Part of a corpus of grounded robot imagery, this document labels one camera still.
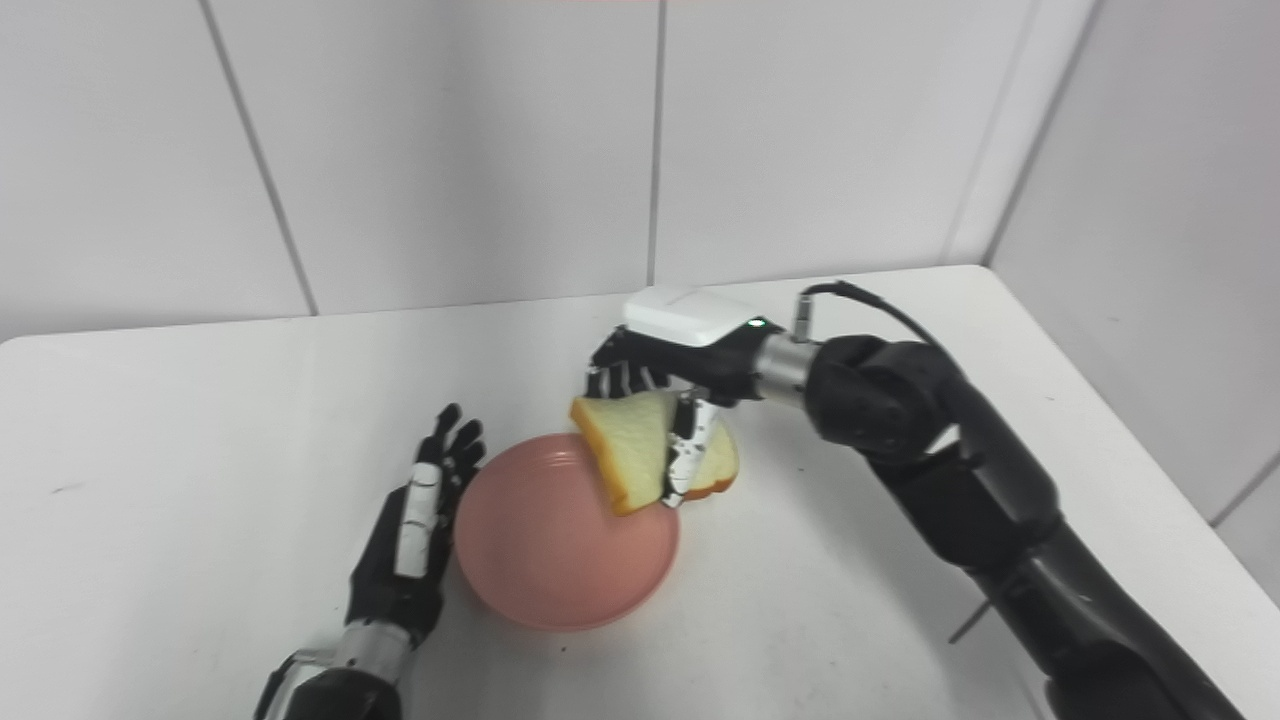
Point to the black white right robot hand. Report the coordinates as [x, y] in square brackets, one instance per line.
[700, 335]

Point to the pink round plate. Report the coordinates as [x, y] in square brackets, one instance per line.
[550, 560]

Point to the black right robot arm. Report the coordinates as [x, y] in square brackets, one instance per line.
[960, 480]

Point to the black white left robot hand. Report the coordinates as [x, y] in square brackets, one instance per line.
[400, 570]

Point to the slice of white bread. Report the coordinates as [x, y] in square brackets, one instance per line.
[630, 450]

